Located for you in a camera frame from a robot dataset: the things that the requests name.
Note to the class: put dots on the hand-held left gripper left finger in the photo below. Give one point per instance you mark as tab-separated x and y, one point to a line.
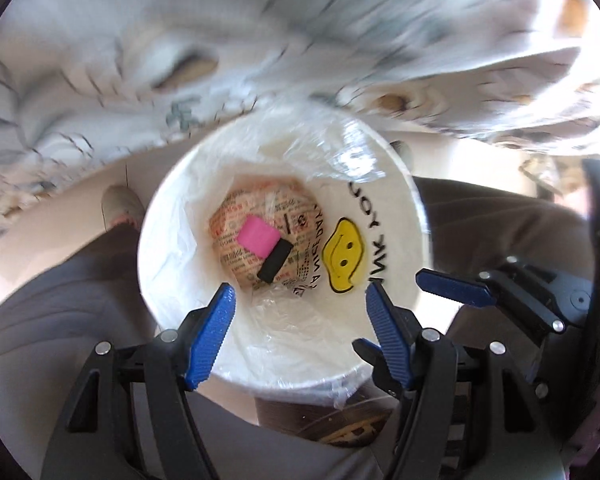
210	335

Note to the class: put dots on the person's brown printed shirt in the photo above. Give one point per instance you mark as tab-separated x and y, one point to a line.
325	422

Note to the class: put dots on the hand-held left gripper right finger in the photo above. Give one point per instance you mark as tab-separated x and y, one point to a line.
387	340

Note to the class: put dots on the pink and black packet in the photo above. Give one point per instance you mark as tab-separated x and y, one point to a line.
260	237

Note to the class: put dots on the red printed paper wrapper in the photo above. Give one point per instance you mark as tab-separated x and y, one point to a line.
295	220

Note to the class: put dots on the clear smiley plastic bin liner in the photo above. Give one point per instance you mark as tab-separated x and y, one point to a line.
300	340

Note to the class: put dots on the white round waste bin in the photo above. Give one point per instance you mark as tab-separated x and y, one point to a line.
410	260

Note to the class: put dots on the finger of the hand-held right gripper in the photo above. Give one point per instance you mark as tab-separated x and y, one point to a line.
455	287
366	349

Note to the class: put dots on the floral bed sheet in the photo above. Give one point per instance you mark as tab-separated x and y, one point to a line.
280	35

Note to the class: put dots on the person's grey shoe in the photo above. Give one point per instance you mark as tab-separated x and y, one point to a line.
122	205

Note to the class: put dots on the person's grey trouser leg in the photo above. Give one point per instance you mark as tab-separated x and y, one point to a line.
490	220
55	320

